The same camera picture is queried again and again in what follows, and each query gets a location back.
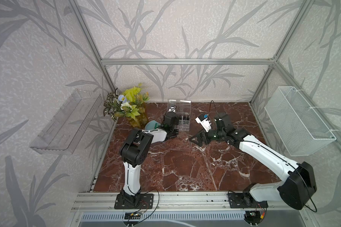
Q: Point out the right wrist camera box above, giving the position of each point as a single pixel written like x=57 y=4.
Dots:
x=203 y=120

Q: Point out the artificial flower plant vase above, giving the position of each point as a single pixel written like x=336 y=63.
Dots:
x=130 y=104

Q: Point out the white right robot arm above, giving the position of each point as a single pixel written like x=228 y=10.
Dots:
x=297 y=182

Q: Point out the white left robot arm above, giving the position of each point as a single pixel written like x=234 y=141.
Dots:
x=135 y=149

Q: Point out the clear acrylic wall shelf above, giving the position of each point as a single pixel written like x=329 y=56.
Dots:
x=64 y=131

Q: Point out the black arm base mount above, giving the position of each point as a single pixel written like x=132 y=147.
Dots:
x=139 y=201

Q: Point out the aluminium front rail frame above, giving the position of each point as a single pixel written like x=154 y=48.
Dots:
x=182 y=209

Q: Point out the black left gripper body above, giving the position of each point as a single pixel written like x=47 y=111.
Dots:
x=176 y=122

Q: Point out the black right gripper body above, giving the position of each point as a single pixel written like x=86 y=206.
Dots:
x=211 y=135

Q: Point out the clear acrylic lipstick organizer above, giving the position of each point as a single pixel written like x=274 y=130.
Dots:
x=180 y=107

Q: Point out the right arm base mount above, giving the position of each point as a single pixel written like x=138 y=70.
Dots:
x=244 y=201

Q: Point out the white wire mesh basket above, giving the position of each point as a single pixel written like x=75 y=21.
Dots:
x=301 y=129

